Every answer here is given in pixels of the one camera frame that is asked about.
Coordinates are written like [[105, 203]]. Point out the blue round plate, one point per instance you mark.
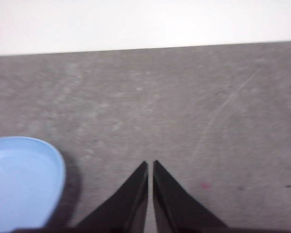
[[21, 182]]

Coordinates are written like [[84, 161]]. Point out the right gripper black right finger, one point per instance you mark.
[[174, 208]]

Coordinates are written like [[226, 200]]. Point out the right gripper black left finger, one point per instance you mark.
[[126, 208]]

